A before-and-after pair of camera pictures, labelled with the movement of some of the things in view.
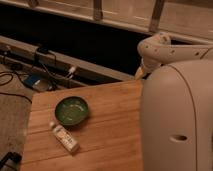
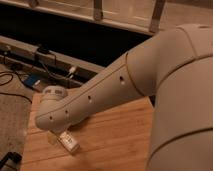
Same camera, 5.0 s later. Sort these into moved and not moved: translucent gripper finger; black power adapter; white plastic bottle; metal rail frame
Moved: translucent gripper finger
Not moved: black power adapter; white plastic bottle; metal rail frame
